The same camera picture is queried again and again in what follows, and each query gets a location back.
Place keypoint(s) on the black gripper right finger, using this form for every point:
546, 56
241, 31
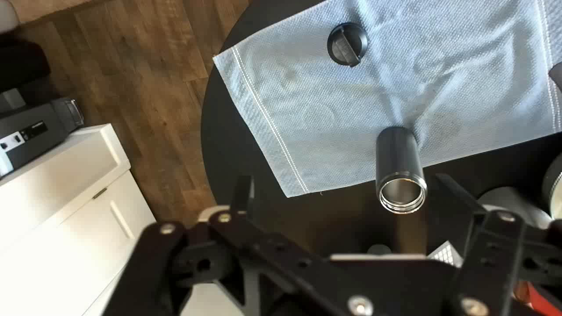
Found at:
492, 251

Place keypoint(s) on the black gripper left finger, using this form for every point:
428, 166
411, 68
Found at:
291, 256

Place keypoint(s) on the black bottle lid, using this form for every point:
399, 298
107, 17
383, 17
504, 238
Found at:
348, 42

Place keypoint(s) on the dark steel bottle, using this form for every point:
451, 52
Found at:
397, 158

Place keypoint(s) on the white plastic basket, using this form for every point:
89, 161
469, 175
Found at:
448, 254

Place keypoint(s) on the red spatula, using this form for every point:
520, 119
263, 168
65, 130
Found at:
529, 295

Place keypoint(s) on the light blue towel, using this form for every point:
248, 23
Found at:
439, 70

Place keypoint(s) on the white kitchen cabinet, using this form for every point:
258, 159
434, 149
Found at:
58, 221

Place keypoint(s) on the black box appliance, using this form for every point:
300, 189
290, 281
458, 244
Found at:
35, 133

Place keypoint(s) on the black bulky object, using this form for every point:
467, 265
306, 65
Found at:
19, 61

